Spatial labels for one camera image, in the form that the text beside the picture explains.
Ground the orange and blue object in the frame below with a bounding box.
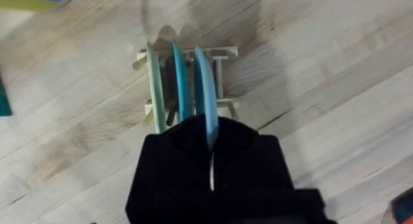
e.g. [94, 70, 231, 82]
[382, 186, 413, 224]

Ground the light blue plate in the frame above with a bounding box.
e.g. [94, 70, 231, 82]
[192, 45, 219, 150]

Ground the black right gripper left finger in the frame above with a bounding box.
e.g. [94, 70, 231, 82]
[125, 114, 214, 224]

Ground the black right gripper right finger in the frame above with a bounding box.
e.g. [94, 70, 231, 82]
[211, 116, 338, 224]

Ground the white peg dish rack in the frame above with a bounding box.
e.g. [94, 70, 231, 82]
[132, 45, 241, 125]

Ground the pale green plate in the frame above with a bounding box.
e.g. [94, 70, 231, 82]
[146, 41, 167, 134]

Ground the teal blue plate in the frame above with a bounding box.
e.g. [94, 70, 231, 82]
[170, 40, 192, 122]

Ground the green board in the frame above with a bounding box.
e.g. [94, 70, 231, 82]
[0, 76, 13, 117]

